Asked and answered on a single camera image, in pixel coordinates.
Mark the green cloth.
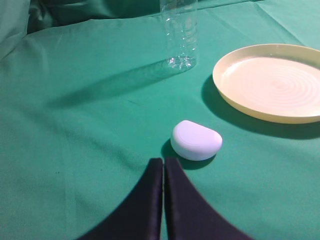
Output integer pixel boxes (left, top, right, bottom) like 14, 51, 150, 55
0, 0, 320, 240

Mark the white rounded plastic case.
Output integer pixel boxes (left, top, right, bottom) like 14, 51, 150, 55
170, 120, 223, 161

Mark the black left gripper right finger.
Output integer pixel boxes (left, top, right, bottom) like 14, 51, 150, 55
164, 157, 251, 240

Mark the clear empty plastic bottle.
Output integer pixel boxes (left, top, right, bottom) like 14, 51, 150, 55
159, 0, 198, 73

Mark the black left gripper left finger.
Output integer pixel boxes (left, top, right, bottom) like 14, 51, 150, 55
79, 158, 163, 240

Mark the pale yellow plastic plate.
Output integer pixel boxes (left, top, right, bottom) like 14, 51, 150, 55
212, 43, 320, 124

